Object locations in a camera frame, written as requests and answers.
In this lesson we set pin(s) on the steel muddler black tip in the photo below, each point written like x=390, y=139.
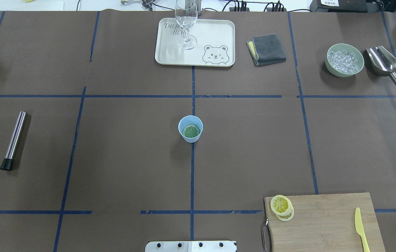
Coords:
x=8, y=161

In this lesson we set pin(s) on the light blue plastic cup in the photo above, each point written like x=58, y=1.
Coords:
x=190, y=119

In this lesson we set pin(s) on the yellow lemon slice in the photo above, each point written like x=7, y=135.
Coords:
x=281, y=205
x=285, y=218

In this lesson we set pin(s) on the green lime slice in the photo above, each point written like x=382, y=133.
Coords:
x=191, y=131

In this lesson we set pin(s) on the yellow folded cloth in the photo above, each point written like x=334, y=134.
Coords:
x=252, y=49

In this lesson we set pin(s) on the grey folded cloth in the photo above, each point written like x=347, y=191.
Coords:
x=269, y=50

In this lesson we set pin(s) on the clear wine glass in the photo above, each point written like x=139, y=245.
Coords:
x=186, y=14

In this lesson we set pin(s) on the green bowl of ice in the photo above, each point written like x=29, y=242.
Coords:
x=343, y=60

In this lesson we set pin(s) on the bamboo cutting board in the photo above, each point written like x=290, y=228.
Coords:
x=324, y=223

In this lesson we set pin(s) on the yellow plastic knife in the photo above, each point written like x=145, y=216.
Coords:
x=359, y=227

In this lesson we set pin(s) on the steel ice scoop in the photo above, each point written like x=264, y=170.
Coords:
x=383, y=62

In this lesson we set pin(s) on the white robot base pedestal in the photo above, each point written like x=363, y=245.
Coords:
x=192, y=246

